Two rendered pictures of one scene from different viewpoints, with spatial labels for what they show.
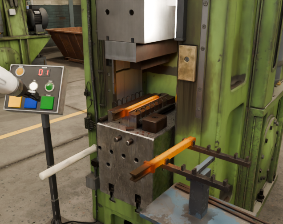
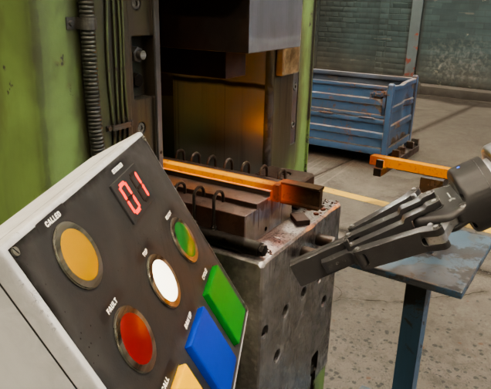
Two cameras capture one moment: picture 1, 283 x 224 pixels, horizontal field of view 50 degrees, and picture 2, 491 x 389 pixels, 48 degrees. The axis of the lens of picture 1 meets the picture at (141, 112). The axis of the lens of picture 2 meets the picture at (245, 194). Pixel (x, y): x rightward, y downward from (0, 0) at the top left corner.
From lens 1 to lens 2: 2.05 m
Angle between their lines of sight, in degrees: 88
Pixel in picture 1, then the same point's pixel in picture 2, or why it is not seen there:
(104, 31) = not seen: outside the picture
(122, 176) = (298, 347)
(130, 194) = (306, 369)
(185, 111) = (280, 141)
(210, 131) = (299, 159)
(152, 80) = not seen: hidden behind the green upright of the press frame
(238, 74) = not seen: hidden behind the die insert
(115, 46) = (270, 11)
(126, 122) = (276, 216)
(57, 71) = (148, 162)
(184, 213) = (433, 256)
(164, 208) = (434, 271)
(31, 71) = (106, 215)
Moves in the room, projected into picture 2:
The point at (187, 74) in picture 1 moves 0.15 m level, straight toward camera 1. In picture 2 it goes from (293, 59) to (356, 61)
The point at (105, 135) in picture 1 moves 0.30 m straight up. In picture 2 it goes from (278, 279) to (286, 123)
